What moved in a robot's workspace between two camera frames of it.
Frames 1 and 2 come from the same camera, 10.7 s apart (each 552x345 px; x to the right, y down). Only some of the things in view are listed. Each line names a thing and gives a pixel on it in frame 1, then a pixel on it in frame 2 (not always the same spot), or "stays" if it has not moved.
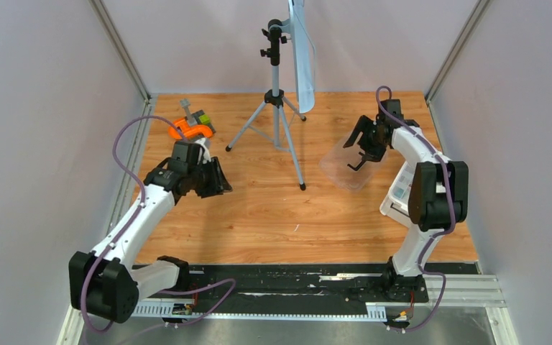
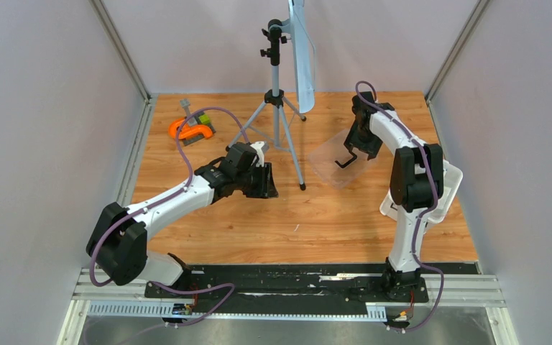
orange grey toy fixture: (193, 123) stays
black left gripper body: (207, 178) → (256, 182)
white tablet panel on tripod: (304, 51) stays
